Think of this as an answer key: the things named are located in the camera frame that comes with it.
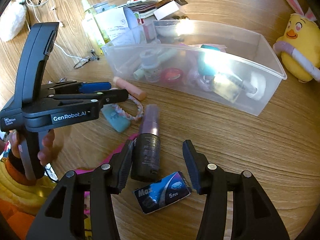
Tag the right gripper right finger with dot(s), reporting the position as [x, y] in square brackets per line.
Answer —
[254, 215]

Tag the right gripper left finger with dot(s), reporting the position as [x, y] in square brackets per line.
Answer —
[62, 215]

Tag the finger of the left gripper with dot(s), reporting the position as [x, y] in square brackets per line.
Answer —
[104, 96]
[75, 87]

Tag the pink white braided hairband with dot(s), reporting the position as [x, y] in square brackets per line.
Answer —
[131, 109]

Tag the light blue small bottle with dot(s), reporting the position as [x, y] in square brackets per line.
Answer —
[118, 122]

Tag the peach lip balm tube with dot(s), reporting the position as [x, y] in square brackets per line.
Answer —
[132, 89]

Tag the pale green tube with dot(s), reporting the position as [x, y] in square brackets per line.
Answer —
[163, 56]

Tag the white pill bottle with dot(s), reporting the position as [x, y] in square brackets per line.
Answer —
[150, 65]

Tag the pink round tin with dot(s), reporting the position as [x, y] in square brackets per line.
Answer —
[172, 75]

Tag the purple spray bottle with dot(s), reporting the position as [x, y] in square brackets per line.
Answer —
[146, 153]

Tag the blue Max blade box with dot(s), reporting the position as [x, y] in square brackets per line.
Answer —
[162, 193]

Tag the clear plastic storage bin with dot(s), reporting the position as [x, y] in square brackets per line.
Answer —
[223, 63]

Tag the left hand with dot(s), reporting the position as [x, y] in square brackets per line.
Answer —
[45, 155]

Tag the metal nail clipper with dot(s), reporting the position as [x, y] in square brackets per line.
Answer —
[93, 56]

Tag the green spray bottle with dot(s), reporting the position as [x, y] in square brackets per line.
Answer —
[94, 31]

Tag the glass bowl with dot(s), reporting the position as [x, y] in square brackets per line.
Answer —
[168, 28]

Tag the white card box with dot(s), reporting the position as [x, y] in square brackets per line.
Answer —
[169, 10]

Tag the yellow chick plush toy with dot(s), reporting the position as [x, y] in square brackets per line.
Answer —
[298, 48]

